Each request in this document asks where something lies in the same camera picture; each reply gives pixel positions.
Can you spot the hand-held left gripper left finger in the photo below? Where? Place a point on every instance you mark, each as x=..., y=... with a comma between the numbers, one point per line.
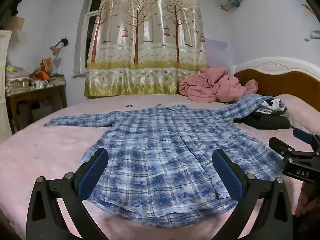
x=92, y=177

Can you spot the pink quilt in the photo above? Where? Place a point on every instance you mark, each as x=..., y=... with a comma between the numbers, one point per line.
x=210, y=87

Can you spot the white and wooden headboard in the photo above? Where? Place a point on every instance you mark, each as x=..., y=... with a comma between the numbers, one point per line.
x=282, y=80

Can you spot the wall doll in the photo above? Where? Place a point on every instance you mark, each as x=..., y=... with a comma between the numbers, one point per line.
x=232, y=0

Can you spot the wooden desk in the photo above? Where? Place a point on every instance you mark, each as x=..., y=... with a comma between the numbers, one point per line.
x=35, y=97

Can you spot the black garment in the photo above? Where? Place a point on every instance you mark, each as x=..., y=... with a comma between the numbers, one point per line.
x=265, y=122

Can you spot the blue plaid shirt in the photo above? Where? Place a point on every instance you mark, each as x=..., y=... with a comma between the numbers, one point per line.
x=160, y=155

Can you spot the orange toy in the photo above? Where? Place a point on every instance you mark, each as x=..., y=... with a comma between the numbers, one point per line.
x=41, y=73

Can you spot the white garment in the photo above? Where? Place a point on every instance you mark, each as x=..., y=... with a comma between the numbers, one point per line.
x=271, y=106

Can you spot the white window frame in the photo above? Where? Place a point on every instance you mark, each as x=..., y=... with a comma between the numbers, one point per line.
x=87, y=30

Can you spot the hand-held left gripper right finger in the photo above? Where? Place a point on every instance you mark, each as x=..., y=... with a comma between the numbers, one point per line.
x=227, y=177

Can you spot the person's right hand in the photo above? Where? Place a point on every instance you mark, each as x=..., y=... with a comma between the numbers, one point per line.
x=308, y=200

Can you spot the pink pillow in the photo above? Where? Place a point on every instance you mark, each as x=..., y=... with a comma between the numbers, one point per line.
x=302, y=112

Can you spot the pink bed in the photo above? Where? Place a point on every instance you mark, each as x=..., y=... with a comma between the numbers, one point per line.
x=37, y=155

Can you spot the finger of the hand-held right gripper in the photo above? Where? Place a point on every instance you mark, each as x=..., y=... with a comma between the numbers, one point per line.
x=303, y=135
x=282, y=147

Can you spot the pink desk lamp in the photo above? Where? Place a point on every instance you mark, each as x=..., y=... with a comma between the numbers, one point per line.
x=57, y=47

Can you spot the cardboard box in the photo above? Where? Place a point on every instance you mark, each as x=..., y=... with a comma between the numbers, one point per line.
x=15, y=23

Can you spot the tree print curtain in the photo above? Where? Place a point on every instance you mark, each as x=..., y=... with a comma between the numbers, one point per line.
x=145, y=42

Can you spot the folded cloth pile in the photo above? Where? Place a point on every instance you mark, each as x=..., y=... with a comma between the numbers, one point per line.
x=16, y=80

